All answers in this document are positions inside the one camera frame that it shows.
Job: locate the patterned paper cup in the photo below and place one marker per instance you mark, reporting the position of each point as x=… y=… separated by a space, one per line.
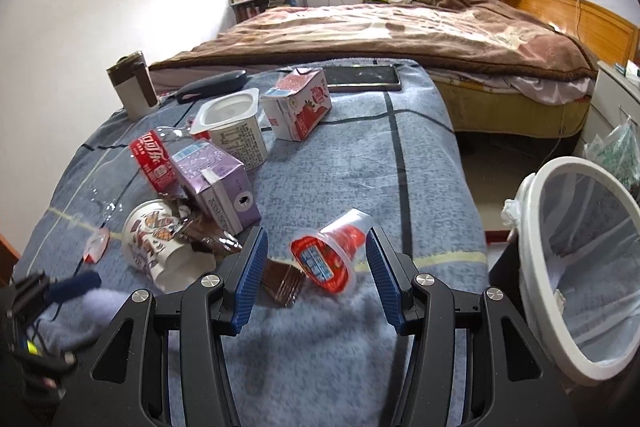
x=150 y=242

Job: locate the white trash bin with liner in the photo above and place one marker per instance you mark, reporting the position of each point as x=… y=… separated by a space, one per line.
x=550 y=257

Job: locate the strawberry milk carton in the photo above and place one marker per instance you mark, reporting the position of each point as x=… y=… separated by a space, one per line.
x=300 y=107

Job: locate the dark blue glasses case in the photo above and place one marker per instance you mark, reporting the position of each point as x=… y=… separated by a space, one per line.
x=210 y=85

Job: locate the red and white foil lid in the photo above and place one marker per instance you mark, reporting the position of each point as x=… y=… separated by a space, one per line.
x=97 y=249

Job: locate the brown and white box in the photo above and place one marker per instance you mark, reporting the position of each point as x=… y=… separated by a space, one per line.
x=131 y=92

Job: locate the wooden headboard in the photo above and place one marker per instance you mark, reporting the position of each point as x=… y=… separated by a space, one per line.
x=595 y=22

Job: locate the brown coffee sachet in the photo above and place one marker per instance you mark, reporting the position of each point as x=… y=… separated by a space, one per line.
x=282 y=284

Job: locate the red jelly cup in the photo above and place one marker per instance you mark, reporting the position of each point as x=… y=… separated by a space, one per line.
x=325 y=257

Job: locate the bed with brown blanket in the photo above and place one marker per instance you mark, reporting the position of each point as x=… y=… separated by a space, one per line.
x=400 y=32

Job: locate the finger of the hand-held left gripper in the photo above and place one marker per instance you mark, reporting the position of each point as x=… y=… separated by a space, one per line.
x=75 y=286

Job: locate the blue checked blanket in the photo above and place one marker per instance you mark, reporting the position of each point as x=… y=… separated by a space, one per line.
x=350 y=177

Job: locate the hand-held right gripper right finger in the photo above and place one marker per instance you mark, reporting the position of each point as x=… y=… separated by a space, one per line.
x=386 y=287

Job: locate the white yogurt tub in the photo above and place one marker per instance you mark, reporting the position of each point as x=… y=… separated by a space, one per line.
x=237 y=132

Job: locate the white nightstand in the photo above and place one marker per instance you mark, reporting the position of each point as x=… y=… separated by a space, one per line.
x=607 y=97

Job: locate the black smartphone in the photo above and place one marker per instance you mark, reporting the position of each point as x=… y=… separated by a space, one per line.
x=362 y=76

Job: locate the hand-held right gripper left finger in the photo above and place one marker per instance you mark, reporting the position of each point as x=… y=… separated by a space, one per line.
x=247 y=287

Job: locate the bed mattress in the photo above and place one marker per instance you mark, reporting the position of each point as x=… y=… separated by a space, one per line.
x=510 y=112

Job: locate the wooden furniture edge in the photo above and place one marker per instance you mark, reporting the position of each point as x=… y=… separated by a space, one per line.
x=6 y=259

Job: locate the purple milk carton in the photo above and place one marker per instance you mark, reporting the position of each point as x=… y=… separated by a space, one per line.
x=220 y=187

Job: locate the clear bottle with red label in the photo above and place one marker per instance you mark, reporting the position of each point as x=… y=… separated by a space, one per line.
x=152 y=157

